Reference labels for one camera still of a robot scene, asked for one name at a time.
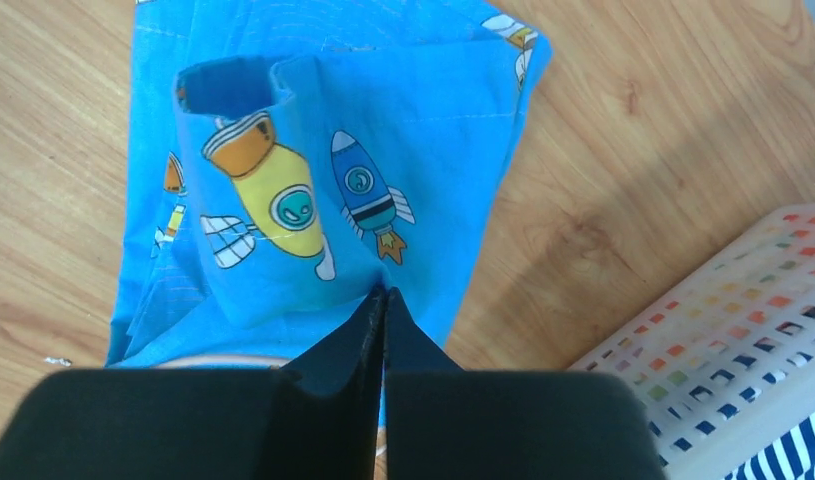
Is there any blue striped cloth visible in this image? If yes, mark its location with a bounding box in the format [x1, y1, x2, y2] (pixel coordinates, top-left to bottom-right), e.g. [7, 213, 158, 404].
[725, 411, 815, 480]

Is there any white plastic basket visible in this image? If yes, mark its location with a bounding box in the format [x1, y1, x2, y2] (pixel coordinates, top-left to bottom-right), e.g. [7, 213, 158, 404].
[575, 203, 815, 479]

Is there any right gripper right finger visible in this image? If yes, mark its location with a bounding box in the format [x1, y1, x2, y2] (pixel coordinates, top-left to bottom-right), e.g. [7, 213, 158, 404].
[384, 289, 665, 479]

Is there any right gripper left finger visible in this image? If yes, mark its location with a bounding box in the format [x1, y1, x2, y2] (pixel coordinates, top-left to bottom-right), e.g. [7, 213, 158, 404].
[0, 287, 387, 479]

